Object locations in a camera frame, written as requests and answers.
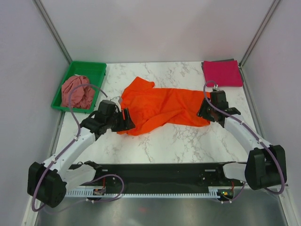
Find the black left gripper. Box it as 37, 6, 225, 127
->
106, 108, 135, 132

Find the orange t shirt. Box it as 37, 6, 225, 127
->
119, 77, 210, 136

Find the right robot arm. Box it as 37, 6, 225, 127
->
197, 89, 287, 194

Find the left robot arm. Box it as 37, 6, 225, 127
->
27, 100, 135, 211

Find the folded magenta t shirt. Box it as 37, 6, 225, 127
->
203, 61, 243, 87

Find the dusty pink t shirt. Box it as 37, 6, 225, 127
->
61, 74, 95, 109

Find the folded grey t shirt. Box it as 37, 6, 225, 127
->
201, 58, 239, 71

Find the green plastic bin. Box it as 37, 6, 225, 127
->
51, 61, 107, 113

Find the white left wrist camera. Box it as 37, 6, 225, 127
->
110, 96, 123, 106

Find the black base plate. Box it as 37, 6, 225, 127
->
85, 163, 243, 191

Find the white slotted cable duct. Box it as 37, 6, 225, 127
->
65, 185, 234, 199

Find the right aluminium frame post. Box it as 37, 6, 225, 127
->
238, 0, 282, 69

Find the aluminium frame post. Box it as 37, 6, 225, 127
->
238, 0, 282, 69
32, 0, 72, 64

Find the left aluminium frame post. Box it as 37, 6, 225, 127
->
32, 0, 72, 64

